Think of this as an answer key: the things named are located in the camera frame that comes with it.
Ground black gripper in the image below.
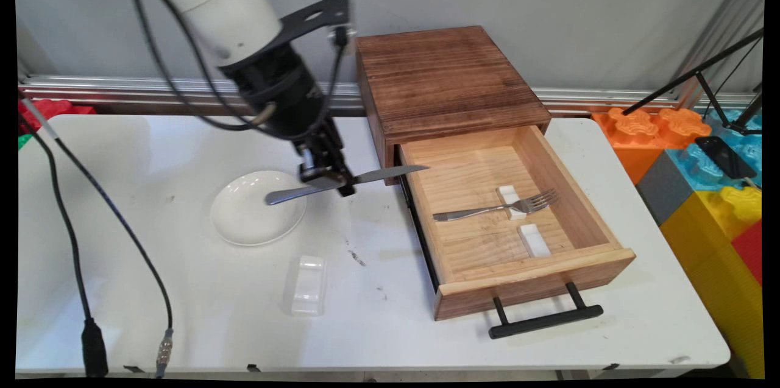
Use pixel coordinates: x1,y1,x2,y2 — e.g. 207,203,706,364
219,44,358,197

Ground silver table knife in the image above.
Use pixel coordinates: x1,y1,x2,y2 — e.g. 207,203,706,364
264,164,430,206

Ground white round shallow plate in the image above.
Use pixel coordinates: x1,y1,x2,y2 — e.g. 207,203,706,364
210,170,308,247

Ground clear plastic container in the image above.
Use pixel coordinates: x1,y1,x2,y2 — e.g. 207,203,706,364
283,254,328,317

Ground dark wooden drawer cabinet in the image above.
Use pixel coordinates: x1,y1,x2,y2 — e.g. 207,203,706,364
355,26,553,188

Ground silver fork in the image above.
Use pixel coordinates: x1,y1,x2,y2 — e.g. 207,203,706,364
432,188,560,223

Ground white cutlery rest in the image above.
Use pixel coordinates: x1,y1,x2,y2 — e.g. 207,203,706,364
496,185,528,221
517,223,553,259

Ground red foam block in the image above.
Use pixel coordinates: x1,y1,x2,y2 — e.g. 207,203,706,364
731,220,764,286
18,99,98,136

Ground orange foam block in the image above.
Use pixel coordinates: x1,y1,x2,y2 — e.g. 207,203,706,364
591,106,713,186

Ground grey foam block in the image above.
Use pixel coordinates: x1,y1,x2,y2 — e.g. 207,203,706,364
635,150,696,228

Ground blue foam block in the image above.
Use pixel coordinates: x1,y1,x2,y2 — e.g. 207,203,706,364
666,109,764,195

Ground black tripod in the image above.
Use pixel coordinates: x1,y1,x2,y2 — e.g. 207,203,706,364
621,27,764,137

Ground black smartphone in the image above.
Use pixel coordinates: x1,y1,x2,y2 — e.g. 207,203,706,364
694,135,758,181

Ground yellow foam block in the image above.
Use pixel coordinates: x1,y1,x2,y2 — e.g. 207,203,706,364
659,185,766,378

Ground black camera cable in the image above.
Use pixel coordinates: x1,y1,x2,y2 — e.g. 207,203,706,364
124,0,349,143

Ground black camera mounting bracket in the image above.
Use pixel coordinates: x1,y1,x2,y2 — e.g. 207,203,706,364
277,0,355,51

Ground light wooden drawer, black handle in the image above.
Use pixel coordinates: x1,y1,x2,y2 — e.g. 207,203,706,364
396,124,637,340

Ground black arm cable with plug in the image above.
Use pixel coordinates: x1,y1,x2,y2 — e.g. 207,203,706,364
116,0,278,133

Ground black cable, metal connector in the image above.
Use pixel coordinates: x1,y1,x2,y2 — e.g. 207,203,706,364
18,94,175,379

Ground aluminium rail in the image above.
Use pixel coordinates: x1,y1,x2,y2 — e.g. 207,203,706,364
18,74,757,118

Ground black cable, large black connector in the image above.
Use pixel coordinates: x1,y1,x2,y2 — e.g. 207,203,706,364
18,113,110,378

